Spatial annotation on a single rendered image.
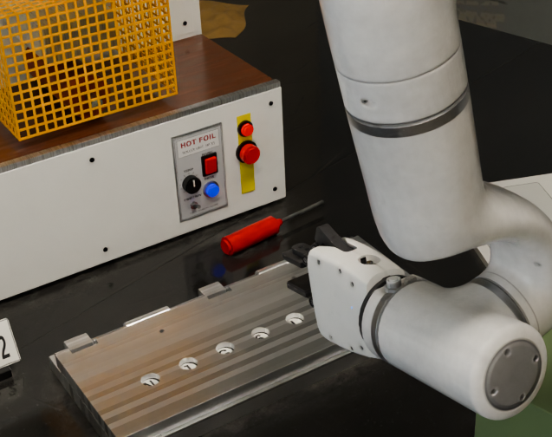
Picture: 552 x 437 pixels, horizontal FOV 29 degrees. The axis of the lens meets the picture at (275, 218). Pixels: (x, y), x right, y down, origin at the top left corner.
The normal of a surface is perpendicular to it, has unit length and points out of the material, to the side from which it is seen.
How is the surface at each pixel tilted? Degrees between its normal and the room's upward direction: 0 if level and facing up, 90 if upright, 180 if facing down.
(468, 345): 44
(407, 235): 101
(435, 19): 89
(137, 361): 0
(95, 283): 0
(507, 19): 90
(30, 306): 0
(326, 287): 90
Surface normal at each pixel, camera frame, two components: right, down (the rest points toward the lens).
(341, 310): -0.84, 0.31
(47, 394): -0.04, -0.85
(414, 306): -0.56, -0.65
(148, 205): 0.54, 0.43
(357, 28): -0.48, 0.62
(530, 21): -0.68, 0.41
